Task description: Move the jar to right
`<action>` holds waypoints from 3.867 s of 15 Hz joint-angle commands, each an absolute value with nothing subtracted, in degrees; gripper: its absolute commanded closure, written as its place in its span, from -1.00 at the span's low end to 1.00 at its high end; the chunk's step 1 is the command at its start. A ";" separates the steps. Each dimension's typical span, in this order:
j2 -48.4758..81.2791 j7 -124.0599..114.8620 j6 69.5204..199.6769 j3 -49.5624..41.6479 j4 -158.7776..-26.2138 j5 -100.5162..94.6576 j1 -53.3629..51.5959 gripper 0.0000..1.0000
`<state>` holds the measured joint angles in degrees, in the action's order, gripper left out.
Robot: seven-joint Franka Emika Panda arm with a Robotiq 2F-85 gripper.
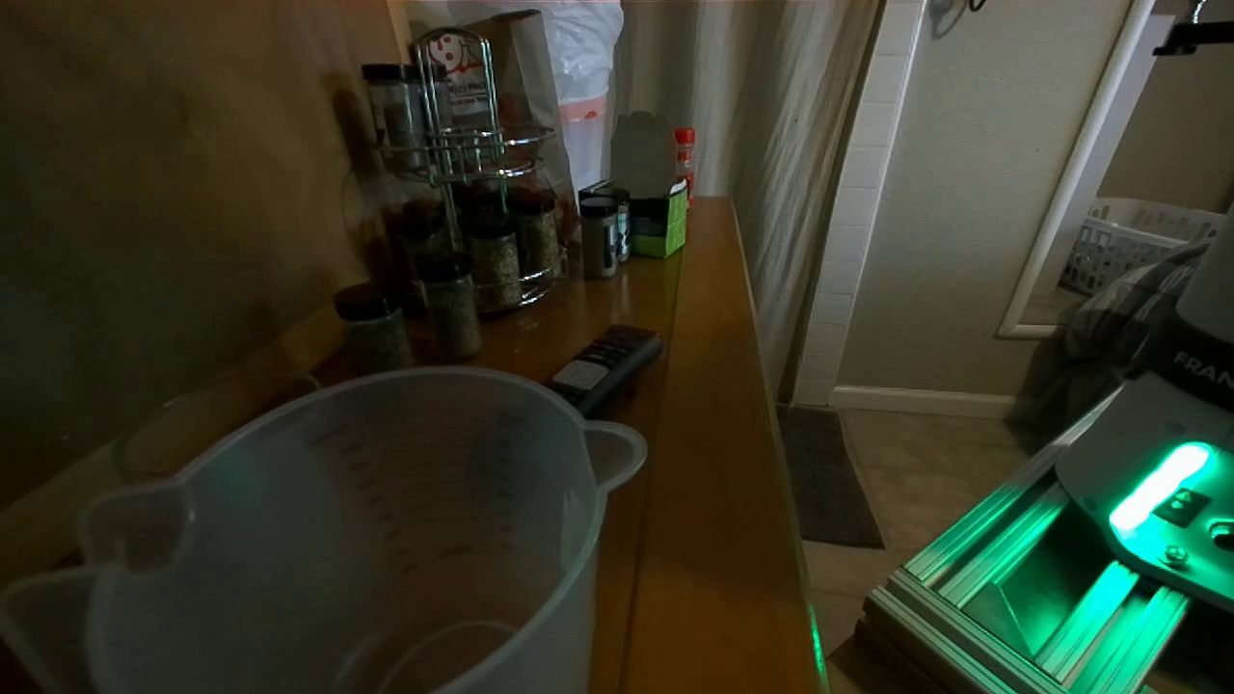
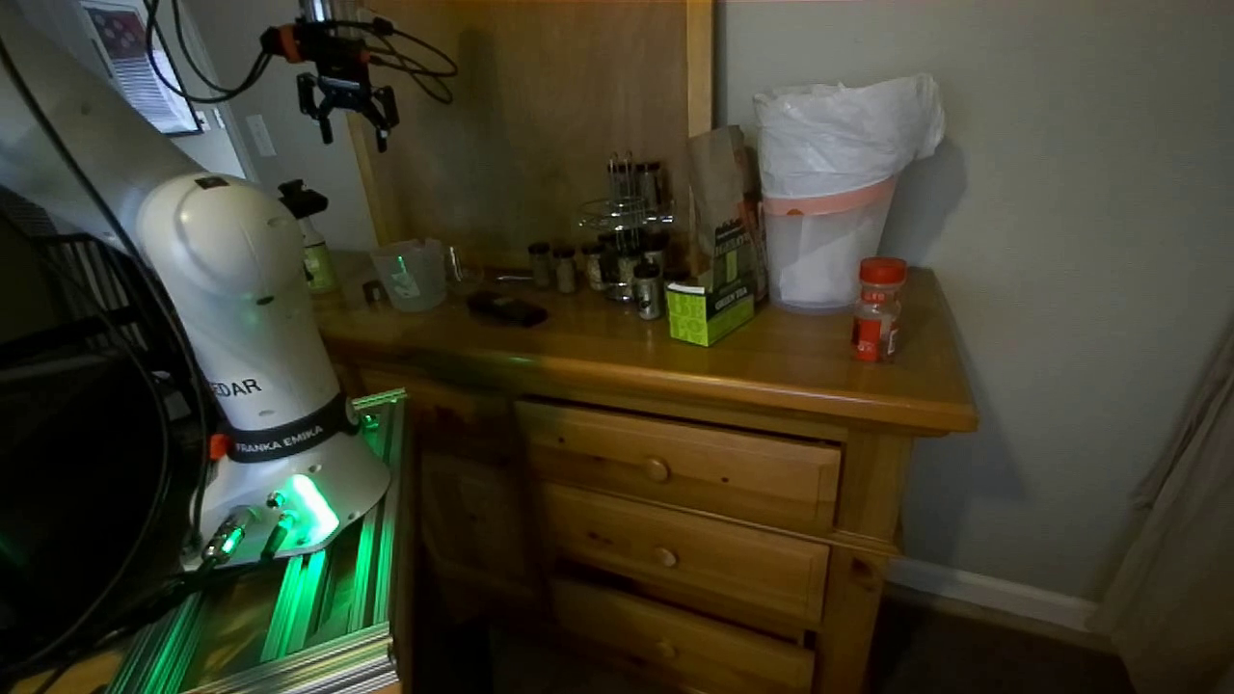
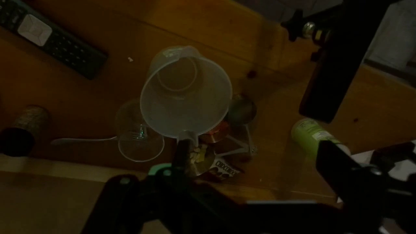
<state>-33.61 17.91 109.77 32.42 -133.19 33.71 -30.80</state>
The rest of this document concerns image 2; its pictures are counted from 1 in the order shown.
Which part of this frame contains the aluminium profile base frame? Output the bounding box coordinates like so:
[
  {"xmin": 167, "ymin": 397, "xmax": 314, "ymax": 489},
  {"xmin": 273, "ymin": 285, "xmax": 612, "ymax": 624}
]
[{"xmin": 104, "ymin": 387, "xmax": 415, "ymax": 694}]

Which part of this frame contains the black floor fan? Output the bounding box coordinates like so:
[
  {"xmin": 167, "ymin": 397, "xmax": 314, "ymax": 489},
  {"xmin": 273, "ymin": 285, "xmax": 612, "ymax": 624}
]
[{"xmin": 0, "ymin": 184, "xmax": 215, "ymax": 675}]

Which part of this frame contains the black lid spice jar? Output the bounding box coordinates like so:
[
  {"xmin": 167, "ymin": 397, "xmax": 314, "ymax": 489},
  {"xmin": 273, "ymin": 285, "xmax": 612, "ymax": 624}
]
[{"xmin": 634, "ymin": 259, "xmax": 667, "ymax": 329}]

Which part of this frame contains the black topped spray bottle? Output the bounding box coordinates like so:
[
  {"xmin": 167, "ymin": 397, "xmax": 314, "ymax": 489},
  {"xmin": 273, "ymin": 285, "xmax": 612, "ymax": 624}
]
[{"xmin": 279, "ymin": 176, "xmax": 345, "ymax": 306}]

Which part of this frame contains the wooden dresser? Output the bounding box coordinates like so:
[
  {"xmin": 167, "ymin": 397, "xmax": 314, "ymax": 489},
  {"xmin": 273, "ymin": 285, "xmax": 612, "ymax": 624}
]
[{"xmin": 314, "ymin": 248, "xmax": 983, "ymax": 694}]

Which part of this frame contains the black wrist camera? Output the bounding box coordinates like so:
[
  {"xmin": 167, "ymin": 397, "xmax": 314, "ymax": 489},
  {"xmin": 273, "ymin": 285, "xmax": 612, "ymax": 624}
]
[{"xmin": 264, "ymin": 15, "xmax": 378, "ymax": 73}]

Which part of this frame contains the black remote control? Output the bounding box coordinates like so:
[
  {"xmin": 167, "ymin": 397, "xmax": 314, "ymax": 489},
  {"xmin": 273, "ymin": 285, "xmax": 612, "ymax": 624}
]
[{"xmin": 463, "ymin": 290, "xmax": 551, "ymax": 330}]

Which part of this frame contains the red capped spice bottle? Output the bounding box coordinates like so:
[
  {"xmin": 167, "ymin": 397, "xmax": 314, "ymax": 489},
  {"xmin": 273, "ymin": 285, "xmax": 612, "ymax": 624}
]
[{"xmin": 848, "ymin": 253, "xmax": 914, "ymax": 366}]

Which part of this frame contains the wall poster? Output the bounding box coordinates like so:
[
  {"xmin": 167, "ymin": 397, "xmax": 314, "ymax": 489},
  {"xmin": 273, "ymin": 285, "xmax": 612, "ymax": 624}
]
[{"xmin": 82, "ymin": 0, "xmax": 203, "ymax": 140}]

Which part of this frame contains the white light switch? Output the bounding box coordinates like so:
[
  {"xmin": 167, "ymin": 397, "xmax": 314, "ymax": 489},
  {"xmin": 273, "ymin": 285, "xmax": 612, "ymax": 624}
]
[{"xmin": 240, "ymin": 113, "xmax": 283, "ymax": 160}]

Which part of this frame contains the translucent plastic measuring jug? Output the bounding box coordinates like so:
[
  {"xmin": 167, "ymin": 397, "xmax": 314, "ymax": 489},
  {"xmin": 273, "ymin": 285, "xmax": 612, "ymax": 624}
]
[{"xmin": 370, "ymin": 234, "xmax": 451, "ymax": 315}]

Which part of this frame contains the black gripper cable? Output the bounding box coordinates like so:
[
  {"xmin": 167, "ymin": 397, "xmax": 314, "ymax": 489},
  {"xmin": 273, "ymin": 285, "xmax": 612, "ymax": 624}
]
[{"xmin": 135, "ymin": 0, "xmax": 463, "ymax": 113}]

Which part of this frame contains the wooden dresser drawer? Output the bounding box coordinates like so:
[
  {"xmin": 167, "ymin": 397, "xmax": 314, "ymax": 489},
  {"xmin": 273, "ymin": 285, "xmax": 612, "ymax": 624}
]
[
  {"xmin": 527, "ymin": 478, "xmax": 836, "ymax": 637},
  {"xmin": 548, "ymin": 574, "xmax": 821, "ymax": 694},
  {"xmin": 514, "ymin": 394, "xmax": 848, "ymax": 538}
]

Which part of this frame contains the grey brown paper bag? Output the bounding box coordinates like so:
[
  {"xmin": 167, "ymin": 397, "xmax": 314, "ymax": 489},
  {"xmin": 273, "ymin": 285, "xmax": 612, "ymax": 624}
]
[{"xmin": 684, "ymin": 122, "xmax": 766, "ymax": 307}]

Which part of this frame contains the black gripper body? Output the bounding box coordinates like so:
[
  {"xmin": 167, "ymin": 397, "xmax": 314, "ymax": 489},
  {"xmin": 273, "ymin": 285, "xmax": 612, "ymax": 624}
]
[{"xmin": 292, "ymin": 62, "xmax": 405, "ymax": 126}]

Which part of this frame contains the bucket with white bag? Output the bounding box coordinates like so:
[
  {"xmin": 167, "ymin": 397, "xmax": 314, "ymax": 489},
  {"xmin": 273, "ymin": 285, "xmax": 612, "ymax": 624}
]
[{"xmin": 749, "ymin": 68, "xmax": 947, "ymax": 313}]

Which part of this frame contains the green cardboard box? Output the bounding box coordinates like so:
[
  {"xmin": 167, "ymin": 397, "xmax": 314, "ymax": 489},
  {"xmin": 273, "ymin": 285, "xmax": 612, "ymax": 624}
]
[{"xmin": 661, "ymin": 275, "xmax": 761, "ymax": 351}]

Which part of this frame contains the cluster of spice jars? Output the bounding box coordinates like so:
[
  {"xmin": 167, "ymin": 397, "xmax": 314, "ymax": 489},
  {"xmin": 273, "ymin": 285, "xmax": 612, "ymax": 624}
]
[{"xmin": 593, "ymin": 149, "xmax": 684, "ymax": 307}]

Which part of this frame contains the white baseboard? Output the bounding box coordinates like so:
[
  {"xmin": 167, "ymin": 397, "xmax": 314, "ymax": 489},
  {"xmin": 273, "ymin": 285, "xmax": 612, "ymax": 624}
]
[{"xmin": 882, "ymin": 550, "xmax": 1112, "ymax": 648}]

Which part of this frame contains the wooden back board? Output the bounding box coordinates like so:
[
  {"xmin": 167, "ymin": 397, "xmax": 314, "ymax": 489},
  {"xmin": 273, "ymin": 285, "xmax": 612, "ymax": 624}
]
[{"xmin": 345, "ymin": 0, "xmax": 720, "ymax": 259}]

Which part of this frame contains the beige curtain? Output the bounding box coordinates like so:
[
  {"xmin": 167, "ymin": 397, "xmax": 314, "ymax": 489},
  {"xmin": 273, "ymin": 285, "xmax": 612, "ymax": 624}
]
[{"xmin": 1093, "ymin": 315, "xmax": 1234, "ymax": 694}]

